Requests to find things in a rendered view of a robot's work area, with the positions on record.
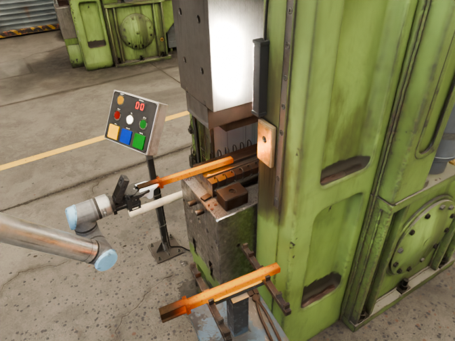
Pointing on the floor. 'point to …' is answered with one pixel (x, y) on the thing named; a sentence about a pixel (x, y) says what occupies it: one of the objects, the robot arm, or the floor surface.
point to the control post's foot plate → (157, 249)
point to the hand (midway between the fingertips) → (154, 183)
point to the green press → (116, 32)
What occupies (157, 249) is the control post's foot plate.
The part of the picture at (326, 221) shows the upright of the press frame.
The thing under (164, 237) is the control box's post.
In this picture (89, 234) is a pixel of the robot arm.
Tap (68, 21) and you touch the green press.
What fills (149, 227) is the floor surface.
